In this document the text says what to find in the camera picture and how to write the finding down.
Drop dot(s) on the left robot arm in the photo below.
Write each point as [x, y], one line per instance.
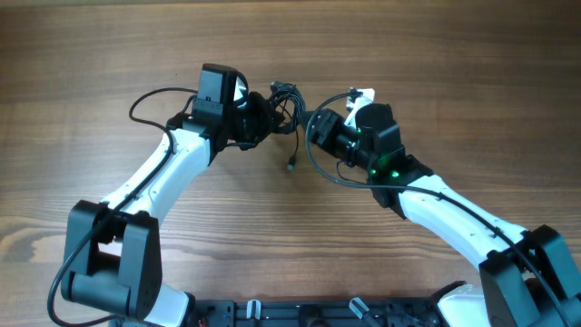
[112, 254]

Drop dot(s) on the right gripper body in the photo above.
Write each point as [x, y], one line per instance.
[338, 139]

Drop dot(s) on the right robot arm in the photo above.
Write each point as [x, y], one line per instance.
[527, 277]

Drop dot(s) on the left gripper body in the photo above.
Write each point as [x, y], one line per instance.
[251, 121]

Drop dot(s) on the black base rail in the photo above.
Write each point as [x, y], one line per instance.
[405, 312]

